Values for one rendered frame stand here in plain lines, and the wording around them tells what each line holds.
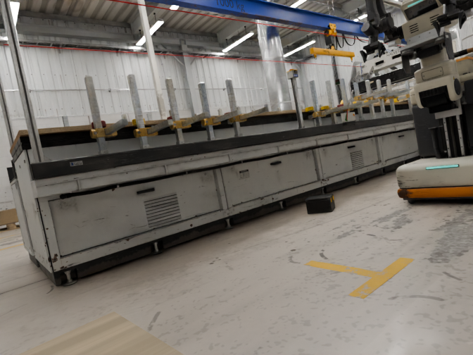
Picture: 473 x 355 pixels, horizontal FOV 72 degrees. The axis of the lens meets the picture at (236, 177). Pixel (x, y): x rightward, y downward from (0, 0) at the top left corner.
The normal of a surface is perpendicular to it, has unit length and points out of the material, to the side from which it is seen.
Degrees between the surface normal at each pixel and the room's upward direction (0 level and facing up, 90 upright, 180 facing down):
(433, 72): 98
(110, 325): 1
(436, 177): 90
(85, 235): 90
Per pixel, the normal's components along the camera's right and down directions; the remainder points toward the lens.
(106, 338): -0.18, -0.98
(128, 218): 0.60, -0.07
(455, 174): -0.77, 0.18
